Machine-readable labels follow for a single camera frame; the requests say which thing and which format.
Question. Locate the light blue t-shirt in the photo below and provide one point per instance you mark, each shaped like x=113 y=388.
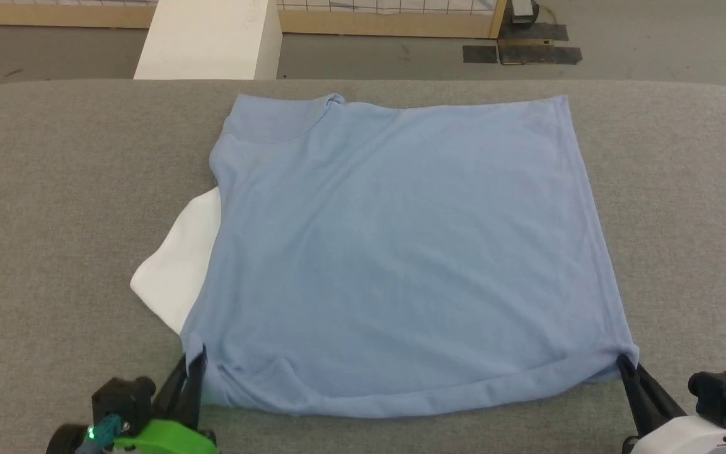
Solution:
x=401 y=252

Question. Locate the white rectangular box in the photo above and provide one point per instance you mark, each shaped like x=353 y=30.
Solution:
x=212 y=38

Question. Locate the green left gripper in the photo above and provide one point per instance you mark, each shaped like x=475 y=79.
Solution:
x=167 y=438

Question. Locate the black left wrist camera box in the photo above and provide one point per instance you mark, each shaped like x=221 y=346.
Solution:
x=120 y=400

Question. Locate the large dark floor tape patch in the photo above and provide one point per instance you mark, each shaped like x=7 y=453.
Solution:
x=536 y=47

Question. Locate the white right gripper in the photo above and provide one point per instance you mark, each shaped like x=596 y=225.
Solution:
x=684 y=438

